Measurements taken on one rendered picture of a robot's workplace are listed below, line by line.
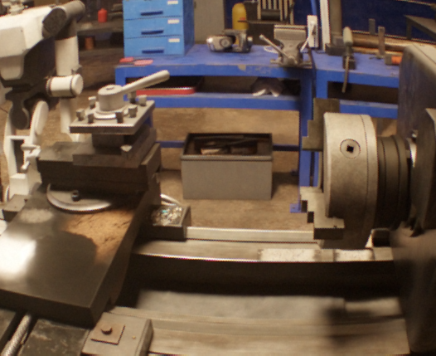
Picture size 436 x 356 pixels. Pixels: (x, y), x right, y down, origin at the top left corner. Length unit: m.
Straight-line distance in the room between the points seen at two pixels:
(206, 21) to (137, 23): 4.78
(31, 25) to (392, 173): 1.35
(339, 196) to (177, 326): 0.40
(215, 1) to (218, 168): 4.84
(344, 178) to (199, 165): 2.23
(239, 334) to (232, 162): 2.10
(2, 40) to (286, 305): 1.35
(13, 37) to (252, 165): 1.75
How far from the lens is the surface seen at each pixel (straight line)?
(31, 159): 1.31
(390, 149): 0.89
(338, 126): 0.85
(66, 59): 1.79
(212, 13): 7.60
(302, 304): 1.19
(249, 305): 1.19
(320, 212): 0.83
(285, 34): 2.46
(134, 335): 0.91
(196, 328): 0.96
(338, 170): 0.81
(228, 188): 3.05
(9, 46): 1.84
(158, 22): 2.87
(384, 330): 0.98
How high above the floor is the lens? 1.51
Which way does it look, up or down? 26 degrees down
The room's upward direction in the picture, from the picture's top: 2 degrees counter-clockwise
